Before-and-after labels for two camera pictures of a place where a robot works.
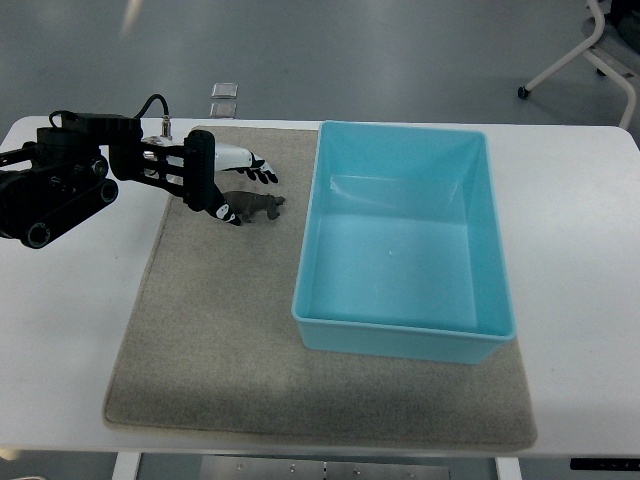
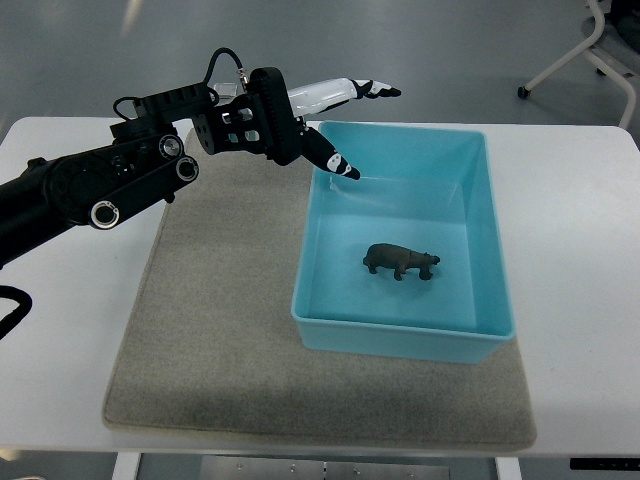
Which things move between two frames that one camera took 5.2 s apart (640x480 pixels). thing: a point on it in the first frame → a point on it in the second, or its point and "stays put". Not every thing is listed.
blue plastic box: (402, 253) stays put
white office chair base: (614, 44) stays put
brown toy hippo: (244, 204) → (399, 259)
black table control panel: (605, 464) stays put
